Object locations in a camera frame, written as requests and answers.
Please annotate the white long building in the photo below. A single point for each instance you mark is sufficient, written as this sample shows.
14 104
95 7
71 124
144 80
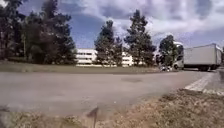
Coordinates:
86 56

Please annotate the tall dark pine tree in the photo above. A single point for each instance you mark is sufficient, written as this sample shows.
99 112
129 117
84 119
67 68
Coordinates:
139 40

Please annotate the grey asphalt road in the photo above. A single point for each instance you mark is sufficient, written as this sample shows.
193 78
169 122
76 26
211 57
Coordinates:
83 88

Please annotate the small dark tree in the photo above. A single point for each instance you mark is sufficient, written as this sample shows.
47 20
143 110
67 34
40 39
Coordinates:
167 50

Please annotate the cluster of dark pine trees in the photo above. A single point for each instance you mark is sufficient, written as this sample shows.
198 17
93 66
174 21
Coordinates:
43 36

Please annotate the dry grass verge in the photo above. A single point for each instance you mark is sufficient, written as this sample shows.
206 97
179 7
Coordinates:
173 111

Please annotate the white box truck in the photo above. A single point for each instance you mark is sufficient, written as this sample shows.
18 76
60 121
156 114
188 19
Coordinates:
201 56

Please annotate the pale paved strip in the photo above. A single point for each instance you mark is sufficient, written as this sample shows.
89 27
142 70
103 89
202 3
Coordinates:
200 83

